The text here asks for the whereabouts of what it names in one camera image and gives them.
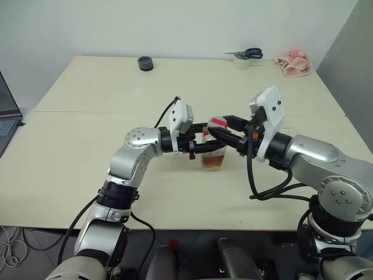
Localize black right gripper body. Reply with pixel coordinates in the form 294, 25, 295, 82
235, 113, 265, 159

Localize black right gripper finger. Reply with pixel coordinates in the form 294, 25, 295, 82
225, 115, 249, 132
209, 127, 245, 150

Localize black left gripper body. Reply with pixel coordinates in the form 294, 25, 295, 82
177, 124, 202, 160

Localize clear glass with amber drink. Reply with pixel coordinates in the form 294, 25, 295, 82
200, 132, 228, 172

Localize white tape roll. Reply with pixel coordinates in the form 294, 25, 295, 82
232, 54, 252, 71

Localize pink cloth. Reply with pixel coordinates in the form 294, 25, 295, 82
275, 49, 313, 78

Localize black round lid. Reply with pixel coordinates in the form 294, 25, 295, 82
137, 55, 154, 72

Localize dark rounded shape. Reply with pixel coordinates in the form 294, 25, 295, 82
145, 244, 179, 280
214, 237, 262, 280

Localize grey partition panel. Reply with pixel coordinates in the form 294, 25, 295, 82
315, 0, 373, 118

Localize grey laptop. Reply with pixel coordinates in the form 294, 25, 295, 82
0, 71, 24, 159

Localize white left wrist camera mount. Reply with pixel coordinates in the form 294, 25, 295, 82
168, 100, 195, 153

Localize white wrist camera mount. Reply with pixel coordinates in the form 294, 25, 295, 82
248, 85, 285, 163
168, 100, 195, 153

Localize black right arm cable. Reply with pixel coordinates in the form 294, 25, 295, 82
245, 125, 315, 202

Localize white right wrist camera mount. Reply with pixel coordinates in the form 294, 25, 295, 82
248, 85, 285, 163

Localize blue-handled scissors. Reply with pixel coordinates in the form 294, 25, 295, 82
223, 47, 264, 60

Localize white floor cables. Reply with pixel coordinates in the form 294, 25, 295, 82
0, 225, 29, 267

